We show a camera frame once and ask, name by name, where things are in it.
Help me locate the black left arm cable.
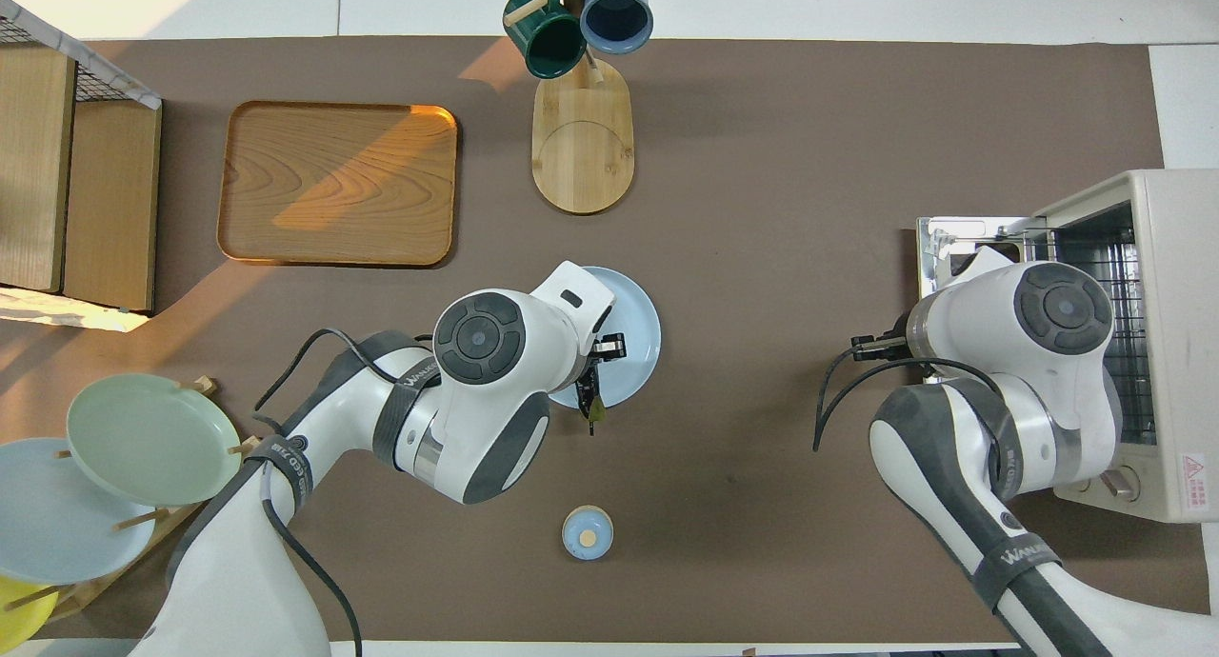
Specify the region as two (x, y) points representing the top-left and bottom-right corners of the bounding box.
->
(250, 328), (441, 657)

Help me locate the wooden mug tree stand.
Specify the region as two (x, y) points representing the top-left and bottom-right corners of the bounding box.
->
(503, 0), (658, 215)

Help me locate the light blue racked plate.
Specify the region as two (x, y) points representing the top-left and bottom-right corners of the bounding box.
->
(0, 437), (158, 586)

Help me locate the light blue round plate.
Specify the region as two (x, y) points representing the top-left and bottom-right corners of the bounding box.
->
(548, 266), (662, 411)

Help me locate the cream toaster oven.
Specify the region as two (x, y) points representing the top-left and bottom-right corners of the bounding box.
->
(917, 169), (1219, 524)

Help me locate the dark purple eggplant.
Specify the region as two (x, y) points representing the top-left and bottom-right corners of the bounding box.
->
(579, 371), (608, 437)

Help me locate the dark green mug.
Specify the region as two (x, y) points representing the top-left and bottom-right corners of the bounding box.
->
(503, 0), (588, 80)

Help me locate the wooden plate rack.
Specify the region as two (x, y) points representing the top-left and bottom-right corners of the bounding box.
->
(0, 376), (267, 625)

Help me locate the brown table mat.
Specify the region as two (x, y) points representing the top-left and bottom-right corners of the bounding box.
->
(0, 36), (1215, 644)

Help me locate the wooden serving tray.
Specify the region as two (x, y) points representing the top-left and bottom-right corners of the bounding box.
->
(216, 100), (459, 269)

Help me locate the blue mug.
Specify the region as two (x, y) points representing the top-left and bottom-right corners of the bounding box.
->
(579, 0), (655, 55)

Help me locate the wooden wire-frame shelf rack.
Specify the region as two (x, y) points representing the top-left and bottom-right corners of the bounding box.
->
(0, 0), (163, 315)

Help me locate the pale green plate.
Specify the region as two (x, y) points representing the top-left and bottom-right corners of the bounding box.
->
(66, 372), (243, 508)

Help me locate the yellow plate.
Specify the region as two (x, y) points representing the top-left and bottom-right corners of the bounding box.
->
(0, 574), (60, 647)

